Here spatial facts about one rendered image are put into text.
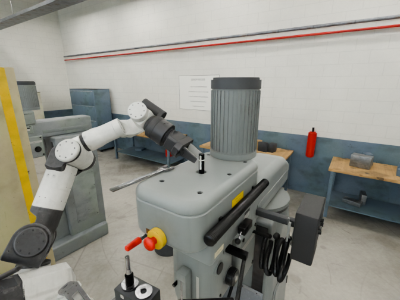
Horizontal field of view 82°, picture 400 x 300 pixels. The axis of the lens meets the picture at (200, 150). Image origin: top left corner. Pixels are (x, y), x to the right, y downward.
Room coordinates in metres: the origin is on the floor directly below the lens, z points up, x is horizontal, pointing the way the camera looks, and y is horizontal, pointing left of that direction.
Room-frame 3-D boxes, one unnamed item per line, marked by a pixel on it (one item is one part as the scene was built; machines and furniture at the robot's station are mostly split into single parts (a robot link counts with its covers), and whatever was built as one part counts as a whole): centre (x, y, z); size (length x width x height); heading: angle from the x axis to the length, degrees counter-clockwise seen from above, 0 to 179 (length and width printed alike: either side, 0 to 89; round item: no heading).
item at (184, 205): (0.77, -0.01, 1.81); 0.47 x 0.26 x 0.16; 146
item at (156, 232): (0.56, 0.12, 1.76); 0.06 x 0.02 x 0.06; 56
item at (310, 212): (0.81, -0.45, 1.62); 0.20 x 0.09 x 0.21; 146
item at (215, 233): (0.70, -0.15, 1.79); 0.45 x 0.04 x 0.04; 146
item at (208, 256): (0.79, -0.03, 1.68); 0.34 x 0.24 x 0.10; 146
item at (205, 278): (0.76, -0.01, 1.47); 0.21 x 0.19 x 0.32; 56
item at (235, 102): (0.96, -0.14, 2.05); 0.20 x 0.20 x 0.32
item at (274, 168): (1.17, -0.28, 1.66); 0.80 x 0.23 x 0.20; 146
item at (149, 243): (0.54, 0.14, 1.76); 0.04 x 0.03 x 0.04; 56
